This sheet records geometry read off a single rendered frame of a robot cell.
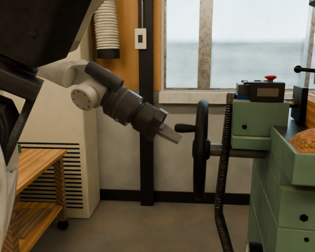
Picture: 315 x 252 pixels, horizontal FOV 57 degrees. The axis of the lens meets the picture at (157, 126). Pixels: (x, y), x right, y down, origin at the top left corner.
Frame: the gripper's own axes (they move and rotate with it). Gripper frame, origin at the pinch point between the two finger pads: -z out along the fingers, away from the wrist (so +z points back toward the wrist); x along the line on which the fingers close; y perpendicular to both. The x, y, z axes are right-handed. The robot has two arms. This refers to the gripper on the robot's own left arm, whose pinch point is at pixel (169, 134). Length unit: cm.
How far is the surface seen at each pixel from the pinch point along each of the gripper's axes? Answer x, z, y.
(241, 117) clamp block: 5.7, -13.2, 12.1
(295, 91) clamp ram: 7.9, -22.7, 27.1
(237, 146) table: 2.8, -16.3, 5.9
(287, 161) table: 18.9, -22.2, -0.8
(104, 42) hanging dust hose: -83, 66, 71
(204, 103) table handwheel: 2.4, -3.5, 12.0
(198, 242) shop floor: -112, -49, 4
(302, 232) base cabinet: 9.2, -34.8, -7.6
